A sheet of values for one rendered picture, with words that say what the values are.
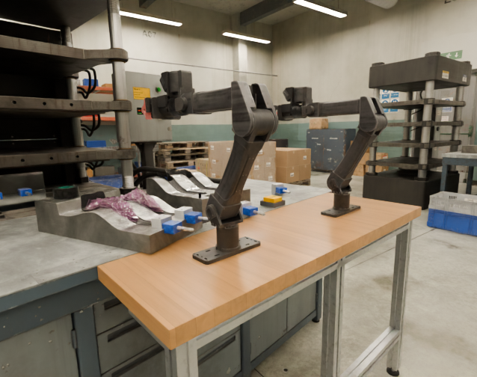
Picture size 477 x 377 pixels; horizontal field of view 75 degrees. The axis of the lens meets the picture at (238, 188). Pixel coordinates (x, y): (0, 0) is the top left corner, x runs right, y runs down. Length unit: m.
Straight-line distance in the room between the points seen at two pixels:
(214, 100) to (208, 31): 8.62
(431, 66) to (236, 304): 4.51
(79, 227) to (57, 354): 0.35
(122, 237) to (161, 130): 1.18
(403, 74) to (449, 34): 2.88
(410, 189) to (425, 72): 1.55
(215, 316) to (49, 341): 0.49
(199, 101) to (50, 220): 0.65
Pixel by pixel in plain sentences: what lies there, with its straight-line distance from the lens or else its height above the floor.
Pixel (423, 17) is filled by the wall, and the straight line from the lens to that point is 8.12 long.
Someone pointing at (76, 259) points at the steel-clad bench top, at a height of 0.80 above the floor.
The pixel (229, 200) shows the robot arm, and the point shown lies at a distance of 0.81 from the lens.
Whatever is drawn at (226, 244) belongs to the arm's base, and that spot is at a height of 0.83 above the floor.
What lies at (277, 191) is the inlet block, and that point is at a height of 0.82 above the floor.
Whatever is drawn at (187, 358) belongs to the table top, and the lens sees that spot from 0.69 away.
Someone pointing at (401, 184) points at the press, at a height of 0.33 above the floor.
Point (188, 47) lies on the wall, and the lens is 9.00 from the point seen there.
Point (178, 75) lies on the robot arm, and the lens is 0.98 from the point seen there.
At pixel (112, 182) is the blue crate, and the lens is 4.95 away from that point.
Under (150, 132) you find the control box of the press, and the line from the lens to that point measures 2.00.
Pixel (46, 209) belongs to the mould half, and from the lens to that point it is 1.21.
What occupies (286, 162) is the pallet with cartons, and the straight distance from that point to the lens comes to 5.80.
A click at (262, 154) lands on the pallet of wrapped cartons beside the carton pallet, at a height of 0.73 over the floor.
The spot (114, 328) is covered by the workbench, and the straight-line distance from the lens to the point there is 1.06.
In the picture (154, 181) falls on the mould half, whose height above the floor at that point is 0.92.
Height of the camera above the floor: 1.13
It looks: 11 degrees down
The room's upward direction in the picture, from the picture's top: 1 degrees counter-clockwise
